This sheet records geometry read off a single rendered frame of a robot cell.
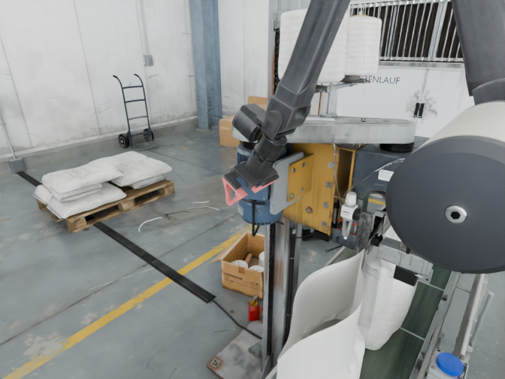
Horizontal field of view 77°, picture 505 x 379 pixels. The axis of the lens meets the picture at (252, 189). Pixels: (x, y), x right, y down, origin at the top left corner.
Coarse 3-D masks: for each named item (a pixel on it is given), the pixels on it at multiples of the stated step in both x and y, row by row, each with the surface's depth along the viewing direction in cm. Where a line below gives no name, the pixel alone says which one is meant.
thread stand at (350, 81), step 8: (344, 80) 98; (352, 80) 97; (360, 80) 97; (368, 80) 100; (320, 88) 79; (328, 88) 82; (336, 88) 93; (328, 96) 93; (328, 104) 94; (328, 112) 95
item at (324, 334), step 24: (336, 264) 90; (360, 264) 91; (312, 288) 88; (336, 288) 94; (360, 288) 87; (312, 312) 93; (336, 312) 99; (312, 336) 68; (336, 336) 72; (360, 336) 95; (288, 360) 66; (312, 360) 71; (336, 360) 76; (360, 360) 96
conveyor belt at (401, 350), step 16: (448, 272) 190; (416, 288) 178; (432, 288) 178; (416, 304) 167; (432, 304) 167; (416, 320) 157; (400, 336) 148; (416, 336) 148; (368, 352) 141; (384, 352) 141; (400, 352) 141; (416, 352) 141; (368, 368) 133; (384, 368) 133; (400, 368) 133
